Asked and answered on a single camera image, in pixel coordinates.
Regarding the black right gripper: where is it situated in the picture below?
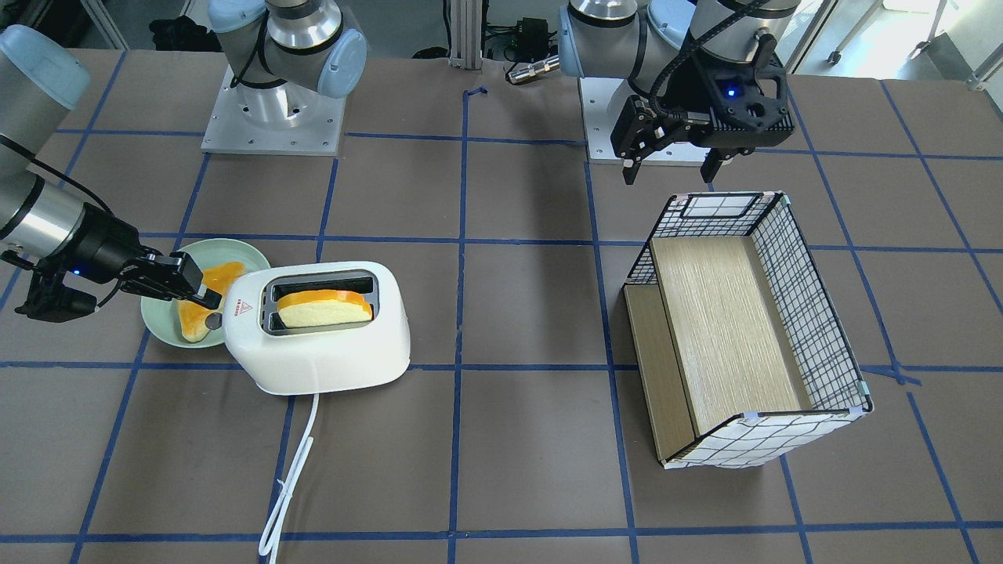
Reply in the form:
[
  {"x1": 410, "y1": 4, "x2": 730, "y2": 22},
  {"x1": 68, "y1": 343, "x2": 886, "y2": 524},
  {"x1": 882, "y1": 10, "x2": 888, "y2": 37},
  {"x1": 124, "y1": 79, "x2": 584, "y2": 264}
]
[{"x1": 60, "y1": 206, "x2": 223, "y2": 311}]

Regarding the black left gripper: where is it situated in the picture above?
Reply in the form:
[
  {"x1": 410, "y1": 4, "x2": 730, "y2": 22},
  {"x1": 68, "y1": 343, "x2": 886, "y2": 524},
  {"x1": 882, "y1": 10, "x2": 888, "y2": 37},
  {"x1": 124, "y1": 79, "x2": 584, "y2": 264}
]
[{"x1": 611, "y1": 55, "x2": 795, "y2": 186}]

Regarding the white two-slot toaster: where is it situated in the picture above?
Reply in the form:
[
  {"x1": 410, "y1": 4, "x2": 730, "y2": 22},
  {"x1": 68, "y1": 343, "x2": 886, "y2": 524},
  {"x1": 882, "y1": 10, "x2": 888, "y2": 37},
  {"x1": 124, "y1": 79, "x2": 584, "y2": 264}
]
[{"x1": 222, "y1": 261, "x2": 411, "y2": 396}]

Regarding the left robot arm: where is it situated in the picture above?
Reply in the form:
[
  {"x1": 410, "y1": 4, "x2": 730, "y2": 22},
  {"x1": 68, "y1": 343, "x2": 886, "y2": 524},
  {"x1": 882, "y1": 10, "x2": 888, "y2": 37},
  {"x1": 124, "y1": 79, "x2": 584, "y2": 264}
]
[{"x1": 558, "y1": 1, "x2": 798, "y2": 185}]

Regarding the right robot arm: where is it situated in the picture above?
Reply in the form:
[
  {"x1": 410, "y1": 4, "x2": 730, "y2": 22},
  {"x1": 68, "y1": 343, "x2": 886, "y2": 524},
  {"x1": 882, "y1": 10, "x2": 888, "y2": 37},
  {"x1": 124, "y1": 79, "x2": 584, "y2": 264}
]
[{"x1": 2, "y1": 1, "x2": 368, "y2": 324}]

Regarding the bread slice in toaster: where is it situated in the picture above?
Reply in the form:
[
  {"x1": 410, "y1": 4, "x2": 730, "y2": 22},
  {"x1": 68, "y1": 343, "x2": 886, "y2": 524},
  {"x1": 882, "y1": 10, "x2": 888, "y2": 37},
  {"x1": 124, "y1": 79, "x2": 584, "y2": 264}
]
[{"x1": 277, "y1": 289, "x2": 374, "y2": 328}]

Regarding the triangular toast on plate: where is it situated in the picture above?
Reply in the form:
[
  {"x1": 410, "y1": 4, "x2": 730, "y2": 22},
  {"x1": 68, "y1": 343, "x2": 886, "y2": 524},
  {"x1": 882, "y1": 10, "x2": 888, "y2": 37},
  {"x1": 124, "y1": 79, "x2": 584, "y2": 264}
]
[{"x1": 176, "y1": 262, "x2": 247, "y2": 343}]

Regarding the light green plate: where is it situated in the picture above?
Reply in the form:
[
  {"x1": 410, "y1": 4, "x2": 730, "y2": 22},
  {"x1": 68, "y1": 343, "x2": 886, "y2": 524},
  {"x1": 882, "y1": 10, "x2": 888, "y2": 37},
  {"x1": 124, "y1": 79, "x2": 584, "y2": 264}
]
[{"x1": 141, "y1": 238, "x2": 271, "y2": 349}]

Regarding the silver metal connector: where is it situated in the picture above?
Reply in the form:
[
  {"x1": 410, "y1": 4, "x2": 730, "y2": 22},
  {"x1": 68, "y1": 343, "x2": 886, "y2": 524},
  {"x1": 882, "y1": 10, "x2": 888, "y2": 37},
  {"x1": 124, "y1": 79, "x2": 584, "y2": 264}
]
[{"x1": 505, "y1": 55, "x2": 561, "y2": 86}]

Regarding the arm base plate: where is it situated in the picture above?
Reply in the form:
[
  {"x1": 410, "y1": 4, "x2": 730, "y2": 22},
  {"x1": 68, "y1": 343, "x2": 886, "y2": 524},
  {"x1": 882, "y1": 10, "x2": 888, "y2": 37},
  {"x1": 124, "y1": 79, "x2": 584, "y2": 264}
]
[
  {"x1": 201, "y1": 68, "x2": 346, "y2": 157},
  {"x1": 578, "y1": 77, "x2": 726, "y2": 167}
]

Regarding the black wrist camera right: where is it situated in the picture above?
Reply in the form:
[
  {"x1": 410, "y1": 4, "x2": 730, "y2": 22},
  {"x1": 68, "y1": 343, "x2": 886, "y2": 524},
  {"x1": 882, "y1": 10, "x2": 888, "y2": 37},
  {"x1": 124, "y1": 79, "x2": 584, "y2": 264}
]
[{"x1": 15, "y1": 272, "x2": 97, "y2": 324}]

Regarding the white toaster power cable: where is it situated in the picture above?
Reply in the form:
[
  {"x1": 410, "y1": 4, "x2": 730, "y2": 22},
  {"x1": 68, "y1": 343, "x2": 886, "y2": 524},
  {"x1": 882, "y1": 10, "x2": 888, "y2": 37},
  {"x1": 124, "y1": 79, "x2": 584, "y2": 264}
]
[{"x1": 259, "y1": 392, "x2": 320, "y2": 564}]

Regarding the wire basket with wooden shelf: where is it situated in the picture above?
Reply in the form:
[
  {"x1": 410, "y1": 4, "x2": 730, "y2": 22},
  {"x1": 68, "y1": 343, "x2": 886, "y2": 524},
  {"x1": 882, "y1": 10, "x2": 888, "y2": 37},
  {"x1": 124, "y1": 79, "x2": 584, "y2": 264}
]
[{"x1": 622, "y1": 192, "x2": 874, "y2": 470}]

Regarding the aluminium frame post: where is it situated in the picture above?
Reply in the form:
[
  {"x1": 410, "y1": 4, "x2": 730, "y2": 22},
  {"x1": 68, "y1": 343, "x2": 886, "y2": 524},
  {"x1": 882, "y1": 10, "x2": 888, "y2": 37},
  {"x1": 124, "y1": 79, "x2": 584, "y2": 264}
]
[{"x1": 442, "y1": 1, "x2": 487, "y2": 74}]

